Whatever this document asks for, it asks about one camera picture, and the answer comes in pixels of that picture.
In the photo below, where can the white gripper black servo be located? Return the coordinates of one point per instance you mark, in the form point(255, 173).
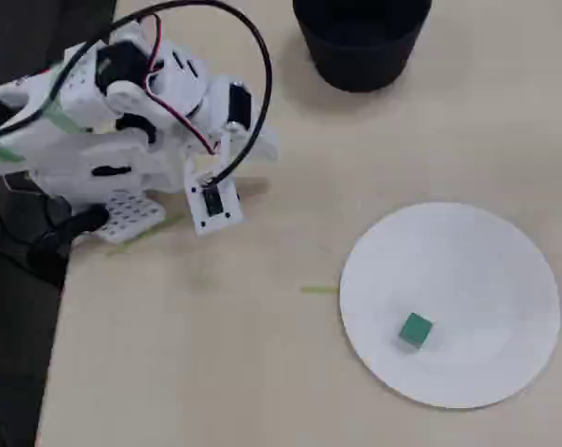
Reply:
point(261, 145)

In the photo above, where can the green cube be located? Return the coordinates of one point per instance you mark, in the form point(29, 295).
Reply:
point(413, 328)

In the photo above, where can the green tape band on arm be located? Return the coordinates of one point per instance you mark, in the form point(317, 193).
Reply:
point(1, 151)
point(64, 120)

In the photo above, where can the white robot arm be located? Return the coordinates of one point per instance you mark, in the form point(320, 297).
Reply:
point(75, 153)

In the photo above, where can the black bin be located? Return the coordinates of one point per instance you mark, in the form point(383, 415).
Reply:
point(360, 70)

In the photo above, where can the short green tape strip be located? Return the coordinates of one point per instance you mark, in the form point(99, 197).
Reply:
point(318, 290)

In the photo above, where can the long green tape strip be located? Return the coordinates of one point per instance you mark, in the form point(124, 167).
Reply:
point(122, 248)

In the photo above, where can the black table clamp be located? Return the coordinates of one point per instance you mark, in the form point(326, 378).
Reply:
point(82, 221)

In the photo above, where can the white paper plate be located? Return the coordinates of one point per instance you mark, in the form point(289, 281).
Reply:
point(448, 261)

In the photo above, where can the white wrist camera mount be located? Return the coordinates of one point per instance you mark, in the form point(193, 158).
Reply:
point(199, 214)

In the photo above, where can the white perforated base plate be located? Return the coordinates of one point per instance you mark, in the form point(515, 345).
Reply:
point(131, 216)

